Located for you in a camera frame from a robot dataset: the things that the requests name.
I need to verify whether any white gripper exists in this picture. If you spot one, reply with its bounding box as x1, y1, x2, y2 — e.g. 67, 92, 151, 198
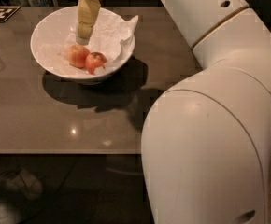
76, 0, 101, 45

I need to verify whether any red apple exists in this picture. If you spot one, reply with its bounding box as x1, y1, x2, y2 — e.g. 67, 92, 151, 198
85, 52, 107, 75
66, 44, 90, 68

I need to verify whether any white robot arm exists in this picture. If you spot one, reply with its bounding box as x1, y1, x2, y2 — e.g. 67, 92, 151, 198
141, 0, 271, 224

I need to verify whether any white ceramic bowl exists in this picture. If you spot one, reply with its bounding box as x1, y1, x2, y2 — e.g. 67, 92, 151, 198
30, 6, 136, 86

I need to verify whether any crumpled white paper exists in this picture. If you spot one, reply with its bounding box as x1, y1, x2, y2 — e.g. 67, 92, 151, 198
41, 7, 140, 77

